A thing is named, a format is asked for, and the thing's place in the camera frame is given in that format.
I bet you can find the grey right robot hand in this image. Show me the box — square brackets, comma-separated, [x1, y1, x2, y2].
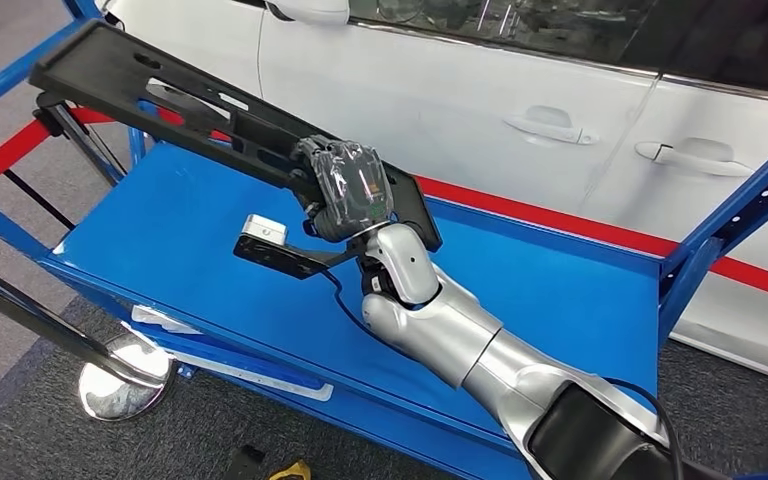
[289, 135, 399, 244]

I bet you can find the black plastic plate frame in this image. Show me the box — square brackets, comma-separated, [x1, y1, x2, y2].
[28, 19, 444, 254]

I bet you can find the blue metal shelf rack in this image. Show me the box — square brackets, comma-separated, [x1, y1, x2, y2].
[0, 0, 768, 480]

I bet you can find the white car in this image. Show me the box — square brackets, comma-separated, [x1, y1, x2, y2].
[95, 0, 768, 392]

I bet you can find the yellow floor tape rectangle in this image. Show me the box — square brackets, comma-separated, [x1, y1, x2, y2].
[267, 460, 312, 480]

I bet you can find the red barrier belt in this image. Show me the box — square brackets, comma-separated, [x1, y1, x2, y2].
[0, 105, 117, 195]

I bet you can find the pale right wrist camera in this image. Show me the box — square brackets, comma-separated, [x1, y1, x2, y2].
[240, 213, 289, 244]

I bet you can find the black right camera bracket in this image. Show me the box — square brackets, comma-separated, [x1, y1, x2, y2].
[232, 213, 375, 282]

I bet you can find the thin black camera cable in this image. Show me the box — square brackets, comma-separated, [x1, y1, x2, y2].
[320, 268, 385, 342]

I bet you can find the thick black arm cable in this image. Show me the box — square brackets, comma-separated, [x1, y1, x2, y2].
[605, 377, 685, 480]

